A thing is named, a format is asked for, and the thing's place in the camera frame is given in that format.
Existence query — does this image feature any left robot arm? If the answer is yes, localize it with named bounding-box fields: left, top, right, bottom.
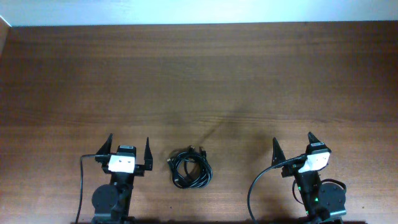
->
left=91, top=134, right=153, bottom=223

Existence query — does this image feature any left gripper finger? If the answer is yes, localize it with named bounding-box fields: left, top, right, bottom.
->
left=144, top=138, right=153, bottom=166
left=96, top=133, right=113, bottom=156

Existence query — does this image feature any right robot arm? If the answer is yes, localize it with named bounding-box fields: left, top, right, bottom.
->
left=272, top=133, right=346, bottom=223

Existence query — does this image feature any thick black HDMI cable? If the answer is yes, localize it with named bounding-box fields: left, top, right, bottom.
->
left=170, top=148, right=213, bottom=189

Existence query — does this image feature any right camera cable black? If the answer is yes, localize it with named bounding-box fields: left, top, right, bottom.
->
left=247, top=154, right=308, bottom=224

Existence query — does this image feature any thin black micro USB cable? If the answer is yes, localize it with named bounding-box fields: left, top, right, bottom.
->
left=172, top=146, right=208, bottom=184

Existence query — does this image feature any camera cable black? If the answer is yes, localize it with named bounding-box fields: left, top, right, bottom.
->
left=247, top=154, right=308, bottom=224
left=75, top=154, right=109, bottom=224

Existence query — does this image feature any left camera cable black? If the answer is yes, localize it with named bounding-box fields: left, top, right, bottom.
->
left=75, top=154, right=109, bottom=224

